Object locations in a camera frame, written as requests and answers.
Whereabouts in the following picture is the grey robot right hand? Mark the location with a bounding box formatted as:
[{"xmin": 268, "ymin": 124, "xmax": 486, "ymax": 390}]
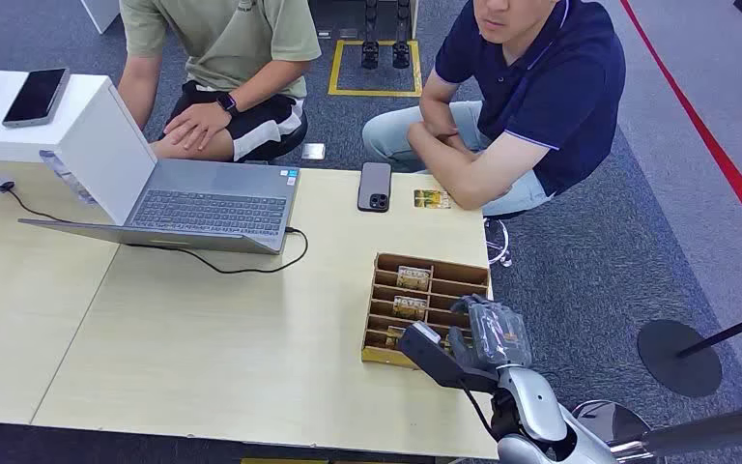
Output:
[{"xmin": 448, "ymin": 293, "xmax": 534, "ymax": 386}]

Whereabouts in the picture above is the person's right hand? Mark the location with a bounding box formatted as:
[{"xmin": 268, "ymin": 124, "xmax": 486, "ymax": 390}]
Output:
[{"xmin": 438, "ymin": 130, "xmax": 478, "ymax": 159}]

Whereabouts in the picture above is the person's left hand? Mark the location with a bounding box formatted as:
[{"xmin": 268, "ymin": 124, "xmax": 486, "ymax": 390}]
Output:
[{"xmin": 162, "ymin": 101, "xmax": 233, "ymax": 153}]

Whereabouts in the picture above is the wooden slotted card holder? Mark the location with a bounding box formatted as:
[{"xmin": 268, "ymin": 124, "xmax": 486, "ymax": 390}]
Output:
[{"xmin": 361, "ymin": 251, "xmax": 492, "ymax": 371}]

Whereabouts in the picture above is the person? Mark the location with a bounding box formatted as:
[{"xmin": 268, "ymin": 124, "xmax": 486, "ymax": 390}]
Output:
[
  {"xmin": 361, "ymin": 0, "xmax": 628, "ymax": 218},
  {"xmin": 117, "ymin": 0, "xmax": 323, "ymax": 163}
]

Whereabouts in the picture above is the black smartwatch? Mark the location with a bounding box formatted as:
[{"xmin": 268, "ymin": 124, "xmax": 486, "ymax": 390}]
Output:
[{"xmin": 215, "ymin": 92, "xmax": 241, "ymax": 119}]

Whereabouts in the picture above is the grey laptop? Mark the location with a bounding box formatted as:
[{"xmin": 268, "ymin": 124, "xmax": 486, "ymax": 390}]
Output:
[{"xmin": 17, "ymin": 158, "xmax": 301, "ymax": 256}]

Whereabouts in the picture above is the chrome stool footrest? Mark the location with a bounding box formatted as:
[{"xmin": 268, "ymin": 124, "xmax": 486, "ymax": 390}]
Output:
[{"xmin": 484, "ymin": 216, "xmax": 514, "ymax": 269}]

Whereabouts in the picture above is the dark grey smartphone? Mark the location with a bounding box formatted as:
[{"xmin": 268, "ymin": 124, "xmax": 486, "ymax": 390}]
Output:
[{"xmin": 357, "ymin": 161, "xmax": 393, "ymax": 214}]

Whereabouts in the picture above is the white box stand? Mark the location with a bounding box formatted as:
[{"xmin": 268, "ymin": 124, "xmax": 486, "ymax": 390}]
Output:
[{"xmin": 0, "ymin": 70, "xmax": 158, "ymax": 226}]

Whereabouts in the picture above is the black robot foot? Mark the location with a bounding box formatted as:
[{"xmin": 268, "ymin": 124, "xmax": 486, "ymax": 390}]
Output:
[
  {"xmin": 391, "ymin": 0, "xmax": 412, "ymax": 71},
  {"xmin": 360, "ymin": 0, "xmax": 381, "ymax": 71}
]

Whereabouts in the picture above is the yellow floor tape square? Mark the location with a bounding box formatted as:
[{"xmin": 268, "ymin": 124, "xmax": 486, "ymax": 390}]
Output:
[{"xmin": 327, "ymin": 39, "xmax": 424, "ymax": 99}]

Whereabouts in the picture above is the black screen smartphone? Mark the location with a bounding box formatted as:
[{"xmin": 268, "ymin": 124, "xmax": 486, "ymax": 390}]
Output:
[{"xmin": 1, "ymin": 67, "xmax": 71, "ymax": 129}]

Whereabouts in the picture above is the black stanchion with round base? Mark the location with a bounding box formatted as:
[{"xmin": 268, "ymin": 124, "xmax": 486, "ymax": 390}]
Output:
[{"xmin": 637, "ymin": 304, "xmax": 742, "ymax": 399}]

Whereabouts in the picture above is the stanchion with chrome base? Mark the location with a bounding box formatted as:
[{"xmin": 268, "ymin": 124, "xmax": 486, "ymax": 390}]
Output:
[{"xmin": 571, "ymin": 399, "xmax": 742, "ymax": 464}]

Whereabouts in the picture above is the red floor tape line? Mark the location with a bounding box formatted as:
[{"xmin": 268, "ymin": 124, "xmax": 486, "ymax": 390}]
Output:
[{"xmin": 618, "ymin": 0, "xmax": 742, "ymax": 264}]

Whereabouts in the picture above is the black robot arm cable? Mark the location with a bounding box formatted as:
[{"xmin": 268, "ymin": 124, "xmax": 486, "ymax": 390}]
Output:
[{"xmin": 459, "ymin": 381, "xmax": 501, "ymax": 445}]

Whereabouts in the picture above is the black laptop power cable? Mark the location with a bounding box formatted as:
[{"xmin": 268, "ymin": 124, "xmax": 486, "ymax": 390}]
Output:
[{"xmin": 124, "ymin": 225, "xmax": 310, "ymax": 276}]

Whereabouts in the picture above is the black cable with plug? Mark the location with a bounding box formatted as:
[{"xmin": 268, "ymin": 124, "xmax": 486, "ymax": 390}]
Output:
[{"xmin": 0, "ymin": 180, "xmax": 74, "ymax": 224}]

